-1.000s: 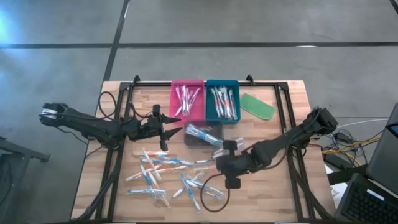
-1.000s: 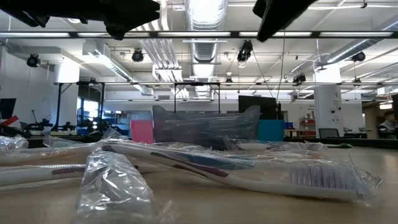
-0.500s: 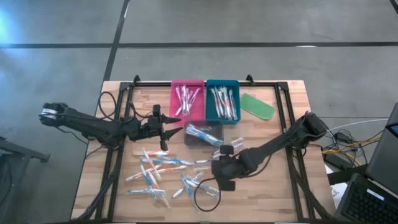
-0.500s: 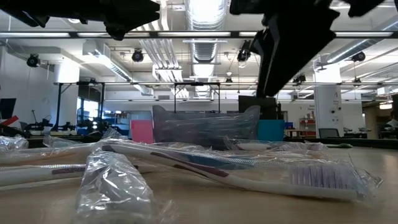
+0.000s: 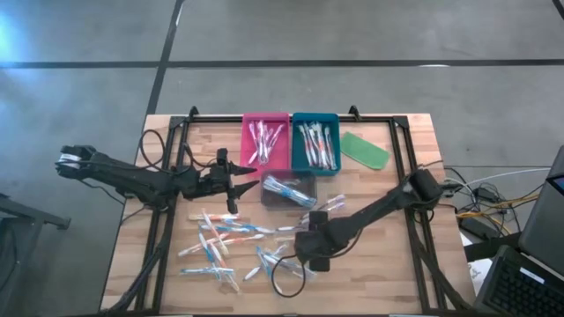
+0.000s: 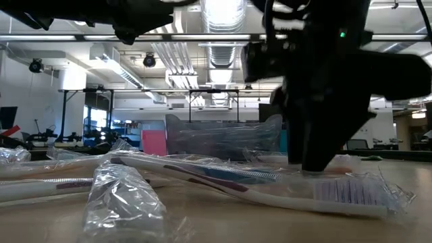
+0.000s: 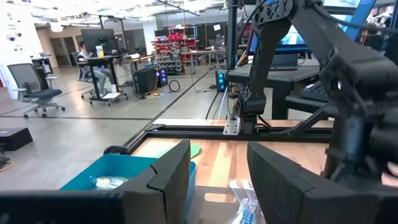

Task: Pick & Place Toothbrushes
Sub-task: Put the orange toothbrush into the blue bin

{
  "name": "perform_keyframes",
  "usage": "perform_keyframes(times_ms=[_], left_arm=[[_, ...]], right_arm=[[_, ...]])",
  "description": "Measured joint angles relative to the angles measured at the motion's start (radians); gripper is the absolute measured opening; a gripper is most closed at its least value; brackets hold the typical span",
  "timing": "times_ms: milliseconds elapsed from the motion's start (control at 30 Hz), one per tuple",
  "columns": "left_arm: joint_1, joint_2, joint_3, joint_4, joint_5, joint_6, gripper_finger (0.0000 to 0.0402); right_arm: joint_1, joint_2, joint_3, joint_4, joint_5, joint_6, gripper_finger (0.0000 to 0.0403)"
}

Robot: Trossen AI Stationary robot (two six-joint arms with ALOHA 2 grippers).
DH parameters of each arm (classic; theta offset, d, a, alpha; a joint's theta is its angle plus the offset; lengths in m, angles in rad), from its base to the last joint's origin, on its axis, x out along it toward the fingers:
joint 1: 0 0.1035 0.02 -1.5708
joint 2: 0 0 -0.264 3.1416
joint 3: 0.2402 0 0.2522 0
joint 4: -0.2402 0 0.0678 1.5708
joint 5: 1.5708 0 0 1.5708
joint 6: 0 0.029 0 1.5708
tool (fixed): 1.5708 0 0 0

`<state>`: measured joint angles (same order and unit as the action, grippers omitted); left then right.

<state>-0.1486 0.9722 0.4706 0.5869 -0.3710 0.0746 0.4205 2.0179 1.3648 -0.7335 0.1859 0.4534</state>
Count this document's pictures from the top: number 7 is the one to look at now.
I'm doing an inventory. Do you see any person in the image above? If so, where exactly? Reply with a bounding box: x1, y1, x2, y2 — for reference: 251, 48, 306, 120
76, 41, 116, 94

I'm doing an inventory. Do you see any black floor box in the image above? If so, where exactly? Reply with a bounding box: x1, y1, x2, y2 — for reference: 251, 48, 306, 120
0, 126, 34, 152

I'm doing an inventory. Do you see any black aluminium rig frame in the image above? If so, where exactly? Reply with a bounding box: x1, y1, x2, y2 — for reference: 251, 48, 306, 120
104, 0, 335, 156

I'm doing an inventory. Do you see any desk with black legs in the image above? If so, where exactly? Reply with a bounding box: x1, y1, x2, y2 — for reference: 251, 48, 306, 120
77, 55, 129, 106

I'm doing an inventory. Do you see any round ceiling lamp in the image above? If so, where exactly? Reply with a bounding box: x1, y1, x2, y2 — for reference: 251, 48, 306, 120
49, 21, 65, 34

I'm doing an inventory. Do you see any black monitor desk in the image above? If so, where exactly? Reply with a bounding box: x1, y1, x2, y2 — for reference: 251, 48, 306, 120
228, 64, 321, 121

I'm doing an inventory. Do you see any black computer case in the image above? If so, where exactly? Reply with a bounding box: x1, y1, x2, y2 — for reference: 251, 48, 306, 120
133, 67, 158, 96

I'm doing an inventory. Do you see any white pillar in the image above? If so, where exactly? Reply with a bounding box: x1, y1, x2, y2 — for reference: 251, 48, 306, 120
0, 2, 44, 100

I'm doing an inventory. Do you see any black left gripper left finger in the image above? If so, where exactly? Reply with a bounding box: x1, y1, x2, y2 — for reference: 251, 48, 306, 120
0, 139, 191, 224

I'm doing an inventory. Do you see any computer tower with blue lights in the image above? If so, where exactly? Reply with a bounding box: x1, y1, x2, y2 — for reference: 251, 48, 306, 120
156, 68, 169, 88

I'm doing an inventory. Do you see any blue toothbrush in clear wrapper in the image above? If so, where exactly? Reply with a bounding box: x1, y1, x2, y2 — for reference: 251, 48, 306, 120
224, 198, 265, 224

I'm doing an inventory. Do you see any red shelving unit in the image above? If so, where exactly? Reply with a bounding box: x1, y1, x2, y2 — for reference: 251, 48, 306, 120
154, 26, 200, 75

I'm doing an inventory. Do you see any large black monitor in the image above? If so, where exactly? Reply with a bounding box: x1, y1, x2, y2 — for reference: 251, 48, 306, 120
81, 29, 116, 56

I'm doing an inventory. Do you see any teal plastic bin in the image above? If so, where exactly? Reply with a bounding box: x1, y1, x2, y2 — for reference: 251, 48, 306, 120
60, 154, 197, 224

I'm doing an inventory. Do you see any computer monitor with blue screen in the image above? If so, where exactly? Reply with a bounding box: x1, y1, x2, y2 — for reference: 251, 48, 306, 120
247, 0, 377, 55

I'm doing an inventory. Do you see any black cart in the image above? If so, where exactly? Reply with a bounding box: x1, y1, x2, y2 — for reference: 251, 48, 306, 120
30, 52, 56, 91

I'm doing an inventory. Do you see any white floor cable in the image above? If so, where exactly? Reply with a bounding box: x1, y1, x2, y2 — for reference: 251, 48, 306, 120
216, 88, 227, 121

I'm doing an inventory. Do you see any black keyboard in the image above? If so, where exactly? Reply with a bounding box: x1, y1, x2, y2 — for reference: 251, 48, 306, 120
300, 81, 331, 103

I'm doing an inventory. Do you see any black side table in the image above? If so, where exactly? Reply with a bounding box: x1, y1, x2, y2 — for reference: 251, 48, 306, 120
285, 93, 339, 118

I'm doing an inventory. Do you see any grey office chair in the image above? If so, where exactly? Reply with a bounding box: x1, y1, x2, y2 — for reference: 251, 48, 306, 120
70, 51, 97, 101
6, 63, 66, 119

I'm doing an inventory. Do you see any clear plastic bin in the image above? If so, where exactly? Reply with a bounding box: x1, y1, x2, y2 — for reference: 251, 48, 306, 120
185, 185, 265, 224

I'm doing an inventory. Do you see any green plastic lid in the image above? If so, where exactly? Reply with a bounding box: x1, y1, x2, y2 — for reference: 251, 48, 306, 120
154, 142, 202, 159

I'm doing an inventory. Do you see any grey work table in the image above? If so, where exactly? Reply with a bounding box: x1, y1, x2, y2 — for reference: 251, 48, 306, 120
180, 49, 228, 75

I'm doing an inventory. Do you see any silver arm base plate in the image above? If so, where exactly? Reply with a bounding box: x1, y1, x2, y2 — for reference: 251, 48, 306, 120
223, 114, 242, 136

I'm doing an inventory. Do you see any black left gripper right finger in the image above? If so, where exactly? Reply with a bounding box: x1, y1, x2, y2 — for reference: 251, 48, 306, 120
247, 141, 398, 224

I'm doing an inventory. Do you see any wooden top desk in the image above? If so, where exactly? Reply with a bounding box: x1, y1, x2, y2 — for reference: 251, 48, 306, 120
123, 54, 156, 94

